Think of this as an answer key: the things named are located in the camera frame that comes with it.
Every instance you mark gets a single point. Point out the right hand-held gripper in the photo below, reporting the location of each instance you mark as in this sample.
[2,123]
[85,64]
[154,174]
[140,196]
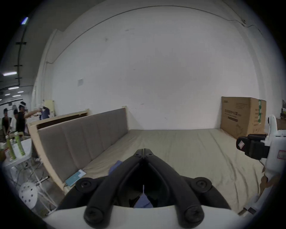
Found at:
[276,149]

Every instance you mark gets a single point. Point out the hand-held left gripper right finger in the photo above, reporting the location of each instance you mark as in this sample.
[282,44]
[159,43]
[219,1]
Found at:
[178,190]

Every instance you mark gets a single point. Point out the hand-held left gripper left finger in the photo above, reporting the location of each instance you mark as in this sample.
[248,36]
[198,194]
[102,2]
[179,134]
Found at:
[105,192]

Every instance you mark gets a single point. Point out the dark blue shirt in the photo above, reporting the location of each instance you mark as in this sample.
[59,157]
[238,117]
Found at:
[143,202]

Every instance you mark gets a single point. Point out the person's right hand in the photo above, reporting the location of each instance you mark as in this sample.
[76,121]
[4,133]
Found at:
[268,184]

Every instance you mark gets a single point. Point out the brown cardboard carton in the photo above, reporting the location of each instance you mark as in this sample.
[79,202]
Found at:
[242,116]

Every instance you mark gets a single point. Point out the pale blue phone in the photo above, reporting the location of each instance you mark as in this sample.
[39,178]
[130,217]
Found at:
[74,178]

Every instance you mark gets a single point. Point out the bed with beige sheet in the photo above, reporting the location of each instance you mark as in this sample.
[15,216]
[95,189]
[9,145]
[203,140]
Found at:
[190,152]

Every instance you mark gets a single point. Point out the grey padded headboard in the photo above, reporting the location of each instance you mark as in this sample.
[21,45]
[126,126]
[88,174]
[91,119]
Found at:
[78,143]

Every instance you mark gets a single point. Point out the white perforated stool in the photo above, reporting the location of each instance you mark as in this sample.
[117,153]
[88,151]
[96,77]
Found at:
[28,194]

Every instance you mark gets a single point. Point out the white table with bottles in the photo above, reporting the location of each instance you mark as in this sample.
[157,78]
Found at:
[16,149]

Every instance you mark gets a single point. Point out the group of people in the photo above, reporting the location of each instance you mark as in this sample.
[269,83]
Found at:
[16,121]

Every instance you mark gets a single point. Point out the wooden bed frame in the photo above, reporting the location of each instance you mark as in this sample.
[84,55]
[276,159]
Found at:
[62,118]

